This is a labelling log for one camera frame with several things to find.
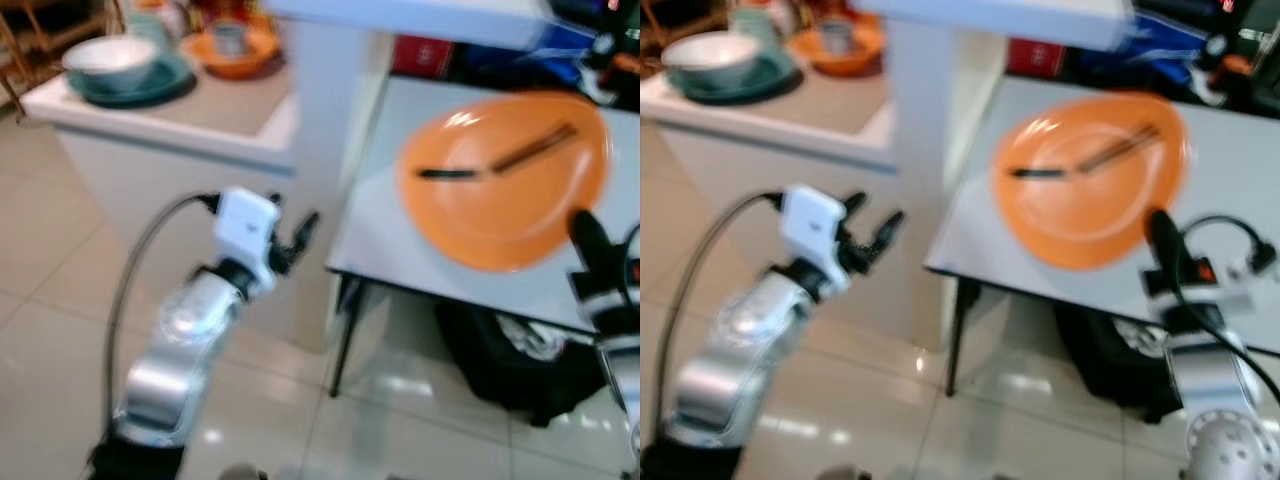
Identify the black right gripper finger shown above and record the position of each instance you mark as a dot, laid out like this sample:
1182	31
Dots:
1166	245
589	245

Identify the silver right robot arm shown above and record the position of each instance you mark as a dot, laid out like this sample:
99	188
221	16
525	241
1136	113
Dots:
1215	400

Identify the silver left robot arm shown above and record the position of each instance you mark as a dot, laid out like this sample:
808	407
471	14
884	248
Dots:
185	335
745	345

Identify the white table with black legs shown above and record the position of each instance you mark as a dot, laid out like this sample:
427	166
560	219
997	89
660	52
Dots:
380	230
970	230

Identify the black bag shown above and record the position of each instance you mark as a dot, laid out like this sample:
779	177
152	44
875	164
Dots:
500	365
1110	360

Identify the orange plate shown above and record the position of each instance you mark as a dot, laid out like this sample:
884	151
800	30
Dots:
480	215
1070	215

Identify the black chopsticks pair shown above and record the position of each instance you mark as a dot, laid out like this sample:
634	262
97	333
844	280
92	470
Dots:
533	149
1118	150

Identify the orange bowl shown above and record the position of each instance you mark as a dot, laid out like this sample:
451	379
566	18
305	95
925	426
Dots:
850	60
240	62

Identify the short black utensil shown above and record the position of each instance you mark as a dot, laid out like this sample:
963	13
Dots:
448	174
1038	174

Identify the teal plate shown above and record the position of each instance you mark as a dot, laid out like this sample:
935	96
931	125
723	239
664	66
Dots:
172	82
775	80

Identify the grey cup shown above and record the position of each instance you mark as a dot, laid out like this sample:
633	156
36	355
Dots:
836	38
230	40

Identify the blue package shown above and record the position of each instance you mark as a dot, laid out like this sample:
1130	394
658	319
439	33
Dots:
1165	38
560	45

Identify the pale teal cup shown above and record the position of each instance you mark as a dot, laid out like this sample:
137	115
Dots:
148	28
760	25

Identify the white bowl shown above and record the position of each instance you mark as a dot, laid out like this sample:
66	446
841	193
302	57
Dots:
708	58
108	62

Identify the red box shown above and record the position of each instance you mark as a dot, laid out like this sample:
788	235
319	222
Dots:
422	56
1035	57

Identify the wooden chair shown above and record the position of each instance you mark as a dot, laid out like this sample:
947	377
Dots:
40	35
672	22

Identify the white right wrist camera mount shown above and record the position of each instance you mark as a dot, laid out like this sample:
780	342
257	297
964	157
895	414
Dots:
1228	285
612	312

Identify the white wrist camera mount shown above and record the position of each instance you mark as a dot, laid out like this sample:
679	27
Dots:
243	228
1228	285
612	312
808	228

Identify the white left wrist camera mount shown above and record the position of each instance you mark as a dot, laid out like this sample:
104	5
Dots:
243	228
808	228

